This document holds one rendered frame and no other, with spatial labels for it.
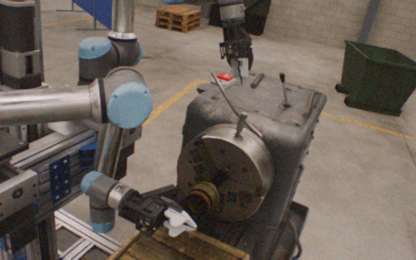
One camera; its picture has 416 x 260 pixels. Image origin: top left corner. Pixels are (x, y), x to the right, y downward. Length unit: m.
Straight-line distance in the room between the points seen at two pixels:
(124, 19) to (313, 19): 9.75
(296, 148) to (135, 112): 0.56
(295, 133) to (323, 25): 9.82
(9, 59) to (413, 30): 10.64
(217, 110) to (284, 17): 9.83
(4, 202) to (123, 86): 0.45
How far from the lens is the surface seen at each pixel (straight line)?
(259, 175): 1.06
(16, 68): 1.23
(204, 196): 1.00
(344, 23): 10.94
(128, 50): 1.40
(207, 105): 1.25
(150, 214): 0.92
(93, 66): 1.32
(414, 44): 11.25
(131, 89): 0.84
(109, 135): 1.07
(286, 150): 1.17
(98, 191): 1.02
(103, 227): 1.11
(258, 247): 1.43
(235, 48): 1.06
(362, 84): 5.53
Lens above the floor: 1.72
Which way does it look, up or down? 26 degrees down
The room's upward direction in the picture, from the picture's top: 10 degrees clockwise
